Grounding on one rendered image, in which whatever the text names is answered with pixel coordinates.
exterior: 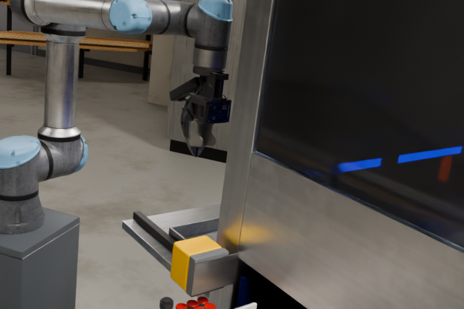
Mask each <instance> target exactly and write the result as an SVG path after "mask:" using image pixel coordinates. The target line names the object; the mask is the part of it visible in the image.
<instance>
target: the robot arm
mask: <svg viewBox="0 0 464 309"><path fill-rule="evenodd" d="M10 8H11V11H12V13H13V15H14V16H15V17H16V18H17V19H18V20H19V21H20V22H22V23H24V24H26V25H29V26H34V27H41V34H42V35H43V36H44V37H45V38H46V75H45V97H44V119H43V125H42V127H40V128H39V129H38V133H37V138H36V137H32V136H27V135H22V136H13V137H8V138H5V139H2V140H0V233H1V234H21V233H25V232H30V231H33V230H36V229H37V228H40V227H41V226H42V225H43V224H44V217H45V214H44V210H43V209H42V206H41V202H40V199H39V182H42V181H46V180H49V179H54V178H57V177H61V176H67V175H71V174H72V173H74V172H77V171H79V170H81V169H82V168H83V167H84V165H85V164H86V161H87V158H88V145H87V144H86V140H85V139H84V138H83V137H82V136H81V131H80V130H79V129H78V128H77V127H76V125H75V122H76V107H77V78H78V64H79V42H80V41H81V40H82V39H83V38H84V37H86V28H97V29H103V30H113V31H118V32H119V33H122V34H127V35H139V34H159V35H179V36H183V37H190V38H195V47H194V51H193V65H194V66H193V73H195V74H199V75H200V77H194V78H192V79H191V80H189V81H187V82H186V83H183V84H182V85H180V86H179V87H177V88H175V89H174V90H172V91H170V98H171V101H179V102H185V104H184V106H182V114H181V118H180V123H181V127H182V131H183V134H184V136H185V139H186V143H187V145H188V148H189V150H190V151H191V154H192V155H193V156H194V157H198V156H199V155H200V154H201V152H202V151H203V149H204V147H205V146H214V145H215V144H216V137H215V135H214V134H213V131H212V129H213V124H214V123H226V122H229V117H230V111H231V101H232V100H230V99H227V98H226V97H225V96H224V95H223V94H222V92H223V85H224V80H228V79H229V74H228V73H225V68H226V60H227V55H228V48H229V38H230V32H231V23H232V21H233V19H232V12H233V3H232V1H231V0H199V3H198V4H195V3H186V2H181V1H176V0H10ZM222 95H223V96H224V97H223V96H222ZM228 110H229V111H228ZM227 115H228V116H227ZM193 119H197V120H193Z"/></svg>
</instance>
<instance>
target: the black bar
mask: <svg viewBox="0 0 464 309"><path fill-rule="evenodd" d="M133 219H134V220H135V221H136V222H137V223H138V224H139V225H141V226H142V227H143V228H144V229H146V230H147V231H148V232H149V233H150V234H152V235H153V236H154V237H155V238H156V239H157V240H158V241H159V242H161V243H162V244H163V245H164V246H166V247H167V248H168V249H169V250H170V251H171V252H172V250H173V244H174V243H175V242H176V240H174V238H172V237H171V236H170V235H168V234H167V233H166V232H164V231H163V230H162V229H161V228H160V227H159V226H157V225H156V224H155V223H154V222H152V221H151V220H150V219H149V218H148V217H147V216H145V215H144V214H143V213H141V212H140V211H136V212H133Z"/></svg>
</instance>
